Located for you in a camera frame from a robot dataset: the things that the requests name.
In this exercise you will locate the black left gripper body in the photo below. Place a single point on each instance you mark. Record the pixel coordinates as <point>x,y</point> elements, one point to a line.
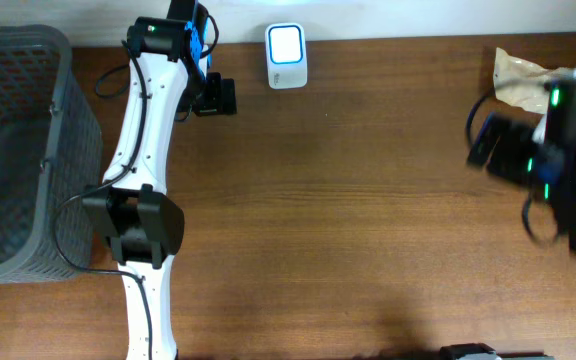
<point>205,96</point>

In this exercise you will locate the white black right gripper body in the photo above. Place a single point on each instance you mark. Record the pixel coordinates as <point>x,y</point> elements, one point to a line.
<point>515,157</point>

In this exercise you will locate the brown mushroom snack bag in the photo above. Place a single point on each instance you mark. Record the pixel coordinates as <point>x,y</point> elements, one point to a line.
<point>520,83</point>

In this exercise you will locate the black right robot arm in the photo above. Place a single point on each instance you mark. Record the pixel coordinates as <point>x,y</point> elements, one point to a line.
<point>541,159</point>

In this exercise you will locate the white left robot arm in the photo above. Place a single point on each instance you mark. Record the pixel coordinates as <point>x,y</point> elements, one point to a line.
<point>169,79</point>

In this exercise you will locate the white barcode scanner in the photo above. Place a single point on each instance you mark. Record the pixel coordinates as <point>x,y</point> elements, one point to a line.
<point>286,56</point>

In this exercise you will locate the dark grey plastic basket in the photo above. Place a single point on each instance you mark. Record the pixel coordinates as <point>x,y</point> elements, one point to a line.
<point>50,149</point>

